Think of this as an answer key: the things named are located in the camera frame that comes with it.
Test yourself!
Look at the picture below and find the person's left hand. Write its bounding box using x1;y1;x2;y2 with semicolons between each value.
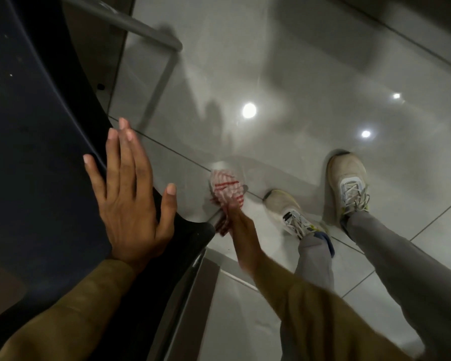
83;117;178;274

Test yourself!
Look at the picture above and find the person's right hand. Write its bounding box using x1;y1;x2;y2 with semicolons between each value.
222;206;266;277

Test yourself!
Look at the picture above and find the red white checkered cloth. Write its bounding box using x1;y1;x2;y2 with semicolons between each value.
209;168;246;237

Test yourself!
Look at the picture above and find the person's left forearm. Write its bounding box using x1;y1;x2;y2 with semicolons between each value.
0;258;137;361

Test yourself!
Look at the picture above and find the person's right forearm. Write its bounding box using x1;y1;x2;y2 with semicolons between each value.
248;255;414;361

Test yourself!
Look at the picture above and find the dark blue plastic chair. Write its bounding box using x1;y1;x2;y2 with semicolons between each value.
0;0;216;361

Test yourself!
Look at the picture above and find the grey metal chair leg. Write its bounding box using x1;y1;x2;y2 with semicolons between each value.
60;0;183;52
147;247;223;361

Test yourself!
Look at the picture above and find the beige sneaker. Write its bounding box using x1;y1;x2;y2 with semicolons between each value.
326;152;371;226
263;189;325;240

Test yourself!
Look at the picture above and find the person's left leg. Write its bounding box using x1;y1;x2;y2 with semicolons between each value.
280;233;336;361

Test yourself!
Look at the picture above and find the person's leg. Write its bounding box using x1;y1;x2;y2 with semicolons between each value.
340;211;451;361
280;233;336;361

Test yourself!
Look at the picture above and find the blue sock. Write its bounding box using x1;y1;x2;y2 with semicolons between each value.
315;231;336;258

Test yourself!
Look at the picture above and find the person's right leg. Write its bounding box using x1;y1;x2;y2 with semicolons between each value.
340;211;451;361

